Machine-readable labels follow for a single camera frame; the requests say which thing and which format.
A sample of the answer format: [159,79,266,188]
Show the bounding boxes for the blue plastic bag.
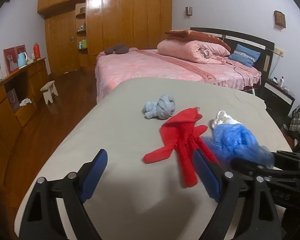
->
[201,124,275,168]

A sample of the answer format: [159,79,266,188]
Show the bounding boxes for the red glove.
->
[143,108,218,187]

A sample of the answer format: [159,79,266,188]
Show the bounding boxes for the white paper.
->
[211,111,241,129]

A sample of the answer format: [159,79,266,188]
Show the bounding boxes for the black white nightstand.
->
[258,79,295,128]

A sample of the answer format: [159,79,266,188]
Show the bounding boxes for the grey balled sock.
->
[142,95,176,120]

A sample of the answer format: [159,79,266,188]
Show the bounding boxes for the small white wooden stool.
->
[40,80,59,105]

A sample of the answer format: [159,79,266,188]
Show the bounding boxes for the white lotion bottle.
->
[279,76,284,88]

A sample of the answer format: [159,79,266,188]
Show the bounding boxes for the pink sheeted bed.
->
[95,49,262,102]

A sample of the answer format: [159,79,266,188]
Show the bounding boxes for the wooden sideboard cabinet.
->
[0,58,49,187]

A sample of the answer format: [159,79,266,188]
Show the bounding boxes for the brown slippers pair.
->
[104,43,129,55]

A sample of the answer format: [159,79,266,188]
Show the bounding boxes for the pink folded quilt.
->
[157,40,230,64]

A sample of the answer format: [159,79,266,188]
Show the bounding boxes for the blue pillow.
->
[228,44,261,68]

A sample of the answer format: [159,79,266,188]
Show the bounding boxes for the red thermos bottle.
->
[33,42,41,59]

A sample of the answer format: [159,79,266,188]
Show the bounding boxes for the black bed headboard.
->
[190,27,275,81]

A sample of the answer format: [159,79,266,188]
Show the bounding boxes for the light blue kettle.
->
[17,51,27,68]

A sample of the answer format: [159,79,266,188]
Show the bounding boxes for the red picture frames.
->
[3,44,26,75]

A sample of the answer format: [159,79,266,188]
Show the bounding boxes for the brown folded blanket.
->
[165,29,231,51]

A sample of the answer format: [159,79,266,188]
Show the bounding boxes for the wooden wardrobe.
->
[37,0,172,77]

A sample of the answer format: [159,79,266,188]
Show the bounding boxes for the wall power outlet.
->
[274,48,285,57]

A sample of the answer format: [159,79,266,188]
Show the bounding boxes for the brown wall lamp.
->
[274,10,286,28]

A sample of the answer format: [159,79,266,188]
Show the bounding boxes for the small wall switch box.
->
[185,7,193,17]

